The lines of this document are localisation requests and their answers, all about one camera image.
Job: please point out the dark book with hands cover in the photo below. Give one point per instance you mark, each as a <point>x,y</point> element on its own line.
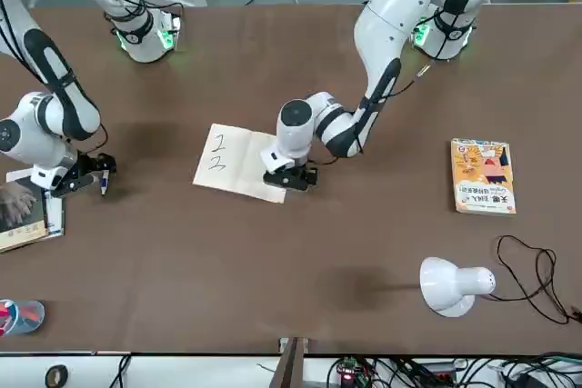
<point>18,215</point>

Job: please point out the clear pen cup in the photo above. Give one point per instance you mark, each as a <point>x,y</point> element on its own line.
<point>27,320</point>

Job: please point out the aluminium frame post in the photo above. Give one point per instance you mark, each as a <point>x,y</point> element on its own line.
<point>291,361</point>

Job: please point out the white and blue marker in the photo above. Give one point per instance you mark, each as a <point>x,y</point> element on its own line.
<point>104,186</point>

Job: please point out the white book blue label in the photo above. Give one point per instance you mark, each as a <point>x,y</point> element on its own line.
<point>57,215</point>

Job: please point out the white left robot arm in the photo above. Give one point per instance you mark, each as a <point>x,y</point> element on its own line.
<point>400,11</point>

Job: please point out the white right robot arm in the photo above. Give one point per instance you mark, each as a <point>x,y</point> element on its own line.
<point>32,147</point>

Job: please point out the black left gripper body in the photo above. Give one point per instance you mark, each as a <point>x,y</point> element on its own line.
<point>291,180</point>

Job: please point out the white desk lamp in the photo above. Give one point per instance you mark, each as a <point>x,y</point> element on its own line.
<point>450,285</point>

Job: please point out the circuit board with red light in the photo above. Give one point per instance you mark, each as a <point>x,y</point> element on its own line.
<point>348,367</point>

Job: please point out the black tape roll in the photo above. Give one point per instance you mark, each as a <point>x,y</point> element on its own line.
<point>47,376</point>

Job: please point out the white notebook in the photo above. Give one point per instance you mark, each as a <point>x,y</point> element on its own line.
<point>227,165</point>

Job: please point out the orange and yellow book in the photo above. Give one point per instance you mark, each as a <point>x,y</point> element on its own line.
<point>482,174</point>

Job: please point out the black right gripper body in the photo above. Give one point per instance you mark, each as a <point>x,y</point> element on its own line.
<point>75,170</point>

